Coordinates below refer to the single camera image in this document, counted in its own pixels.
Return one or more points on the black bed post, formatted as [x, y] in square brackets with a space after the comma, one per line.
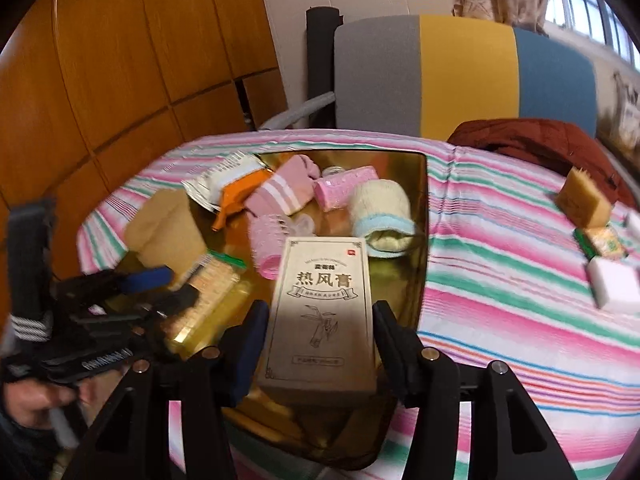
[322, 60]

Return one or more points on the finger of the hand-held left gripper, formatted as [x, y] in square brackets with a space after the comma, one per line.
[170, 307]
[147, 279]

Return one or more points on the grey yellow blue headboard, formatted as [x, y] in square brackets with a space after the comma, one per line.
[465, 75]

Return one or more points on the beige sock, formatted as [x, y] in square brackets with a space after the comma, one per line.
[380, 210]

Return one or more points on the white sponge block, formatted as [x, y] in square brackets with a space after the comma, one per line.
[612, 282]

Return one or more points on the grey bed rail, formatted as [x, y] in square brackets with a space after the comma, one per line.
[300, 110]

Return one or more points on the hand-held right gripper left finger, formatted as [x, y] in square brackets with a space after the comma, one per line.
[247, 342]

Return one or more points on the orange sock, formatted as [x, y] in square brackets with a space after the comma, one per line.
[235, 200]

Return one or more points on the person's left hand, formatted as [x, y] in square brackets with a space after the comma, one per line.
[35, 405]

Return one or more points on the pink sock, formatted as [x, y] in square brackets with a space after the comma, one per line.
[280, 187]

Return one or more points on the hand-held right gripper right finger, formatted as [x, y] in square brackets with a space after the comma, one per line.
[391, 347]

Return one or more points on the white foil packet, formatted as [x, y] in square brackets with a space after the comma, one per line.
[225, 175]

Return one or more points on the wrapped biscuit packet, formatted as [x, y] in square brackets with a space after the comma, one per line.
[602, 244]

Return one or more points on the yellow sponge block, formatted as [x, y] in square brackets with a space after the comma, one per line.
[162, 230]
[582, 200]

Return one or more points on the pink hair roller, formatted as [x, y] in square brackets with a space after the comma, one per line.
[345, 187]
[270, 247]

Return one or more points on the wooden wardrobe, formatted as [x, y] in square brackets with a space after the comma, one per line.
[125, 60]

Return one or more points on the clear biscuit packet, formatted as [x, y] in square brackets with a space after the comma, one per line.
[217, 282]

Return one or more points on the beige printed carton box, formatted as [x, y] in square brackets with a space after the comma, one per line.
[320, 320]

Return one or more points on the striped bed sheet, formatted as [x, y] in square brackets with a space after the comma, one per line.
[500, 270]

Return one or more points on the amber plastic tray container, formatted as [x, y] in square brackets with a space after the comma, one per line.
[390, 260]

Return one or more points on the red-brown padded jacket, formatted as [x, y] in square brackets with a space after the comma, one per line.
[540, 145]

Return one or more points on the window behind headboard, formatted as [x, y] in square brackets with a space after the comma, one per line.
[590, 5]

